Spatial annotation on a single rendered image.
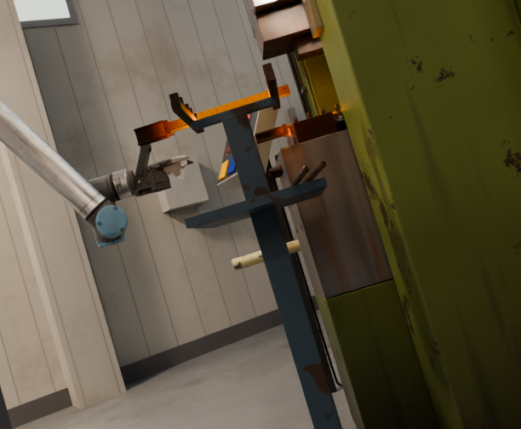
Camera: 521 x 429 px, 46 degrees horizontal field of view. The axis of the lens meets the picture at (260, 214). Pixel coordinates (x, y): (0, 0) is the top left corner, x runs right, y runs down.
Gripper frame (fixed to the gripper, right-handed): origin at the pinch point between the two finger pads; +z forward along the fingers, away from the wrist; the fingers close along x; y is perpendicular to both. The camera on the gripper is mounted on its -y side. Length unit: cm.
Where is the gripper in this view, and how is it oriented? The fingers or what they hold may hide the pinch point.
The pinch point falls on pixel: (189, 157)
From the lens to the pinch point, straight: 198.2
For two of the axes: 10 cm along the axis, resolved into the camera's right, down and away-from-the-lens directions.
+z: 9.6, -2.9, 0.2
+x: 0.1, -0.4, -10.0
